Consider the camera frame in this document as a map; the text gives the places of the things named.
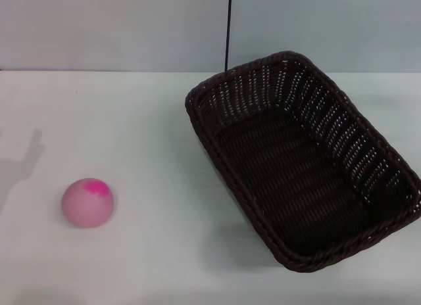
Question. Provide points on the black vertical wall strip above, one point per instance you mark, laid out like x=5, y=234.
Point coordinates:
x=227, y=29

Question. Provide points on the pink ball with magenta patch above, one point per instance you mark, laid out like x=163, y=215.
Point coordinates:
x=86, y=206

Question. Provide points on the dark brown wicker basket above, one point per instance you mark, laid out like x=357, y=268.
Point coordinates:
x=296, y=173

